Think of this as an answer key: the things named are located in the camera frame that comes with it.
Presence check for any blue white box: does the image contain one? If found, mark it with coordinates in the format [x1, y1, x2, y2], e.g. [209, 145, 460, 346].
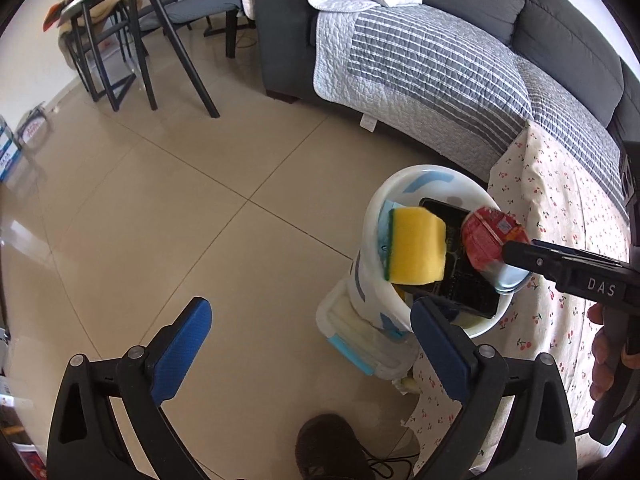
[0, 115, 23, 183]

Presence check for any orange cloth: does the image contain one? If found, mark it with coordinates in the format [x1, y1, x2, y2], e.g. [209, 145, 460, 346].
[42, 2, 68, 31]

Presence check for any white patterned waste bin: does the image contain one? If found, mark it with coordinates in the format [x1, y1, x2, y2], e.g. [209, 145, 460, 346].
[350, 164, 532, 339]

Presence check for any cardboard box with red print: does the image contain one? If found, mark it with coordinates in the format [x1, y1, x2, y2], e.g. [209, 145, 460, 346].
[15, 102, 53, 146]

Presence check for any brown slipper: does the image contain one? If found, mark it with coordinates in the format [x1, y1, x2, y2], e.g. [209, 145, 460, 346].
[296, 413, 376, 480]

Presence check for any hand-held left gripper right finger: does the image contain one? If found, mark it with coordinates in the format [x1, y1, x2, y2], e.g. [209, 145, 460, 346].
[410, 296, 578, 480]

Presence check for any yellow green sponge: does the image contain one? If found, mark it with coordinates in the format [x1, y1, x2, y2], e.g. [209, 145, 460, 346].
[387, 205, 447, 285]

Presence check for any clear plastic storage box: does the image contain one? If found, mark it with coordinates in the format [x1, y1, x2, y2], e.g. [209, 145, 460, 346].
[316, 280, 418, 380]

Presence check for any dark grey sofa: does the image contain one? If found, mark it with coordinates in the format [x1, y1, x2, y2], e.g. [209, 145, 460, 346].
[248, 0, 640, 146]

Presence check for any person's right hand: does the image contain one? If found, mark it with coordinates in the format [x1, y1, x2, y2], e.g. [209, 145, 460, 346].
[587, 305, 626, 402]

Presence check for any grey sofa with quilt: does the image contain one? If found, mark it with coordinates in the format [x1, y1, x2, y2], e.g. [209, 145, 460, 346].
[239, 0, 631, 221]

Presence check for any red lidded cup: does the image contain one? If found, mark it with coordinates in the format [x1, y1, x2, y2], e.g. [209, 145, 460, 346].
[460, 206, 532, 295]

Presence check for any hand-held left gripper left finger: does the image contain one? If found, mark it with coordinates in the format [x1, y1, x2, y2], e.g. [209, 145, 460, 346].
[46, 297, 213, 480]

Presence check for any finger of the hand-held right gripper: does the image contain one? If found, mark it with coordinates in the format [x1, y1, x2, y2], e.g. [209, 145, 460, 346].
[501, 239, 629, 307]

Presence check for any black plastic tray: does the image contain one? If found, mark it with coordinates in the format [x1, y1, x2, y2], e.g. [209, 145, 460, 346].
[395, 197, 502, 320]

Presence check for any grey cushioned chair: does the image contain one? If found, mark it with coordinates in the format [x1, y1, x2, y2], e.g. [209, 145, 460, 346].
[120, 0, 241, 58]

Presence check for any cherry print tablecloth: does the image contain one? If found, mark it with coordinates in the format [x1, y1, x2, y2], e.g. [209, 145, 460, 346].
[400, 122, 636, 480]

